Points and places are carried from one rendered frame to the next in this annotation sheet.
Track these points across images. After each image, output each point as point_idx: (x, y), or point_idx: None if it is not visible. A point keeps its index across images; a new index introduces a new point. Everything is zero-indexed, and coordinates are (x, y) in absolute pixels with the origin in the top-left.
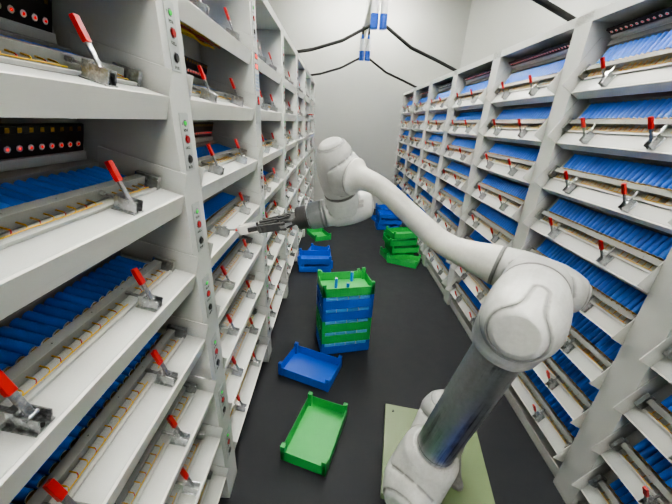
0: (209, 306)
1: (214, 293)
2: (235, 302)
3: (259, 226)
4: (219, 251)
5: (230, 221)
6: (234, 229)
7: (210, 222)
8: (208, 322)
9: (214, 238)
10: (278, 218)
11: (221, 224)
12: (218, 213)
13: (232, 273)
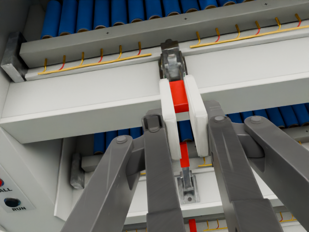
0: (5, 201)
1: (42, 188)
2: (284, 211)
3: (108, 147)
4: (77, 118)
5: (300, 43)
6: (170, 81)
7: (177, 21)
8: (15, 217)
9: (128, 74)
10: (162, 220)
11: (227, 41)
12: (272, 0)
13: (253, 171)
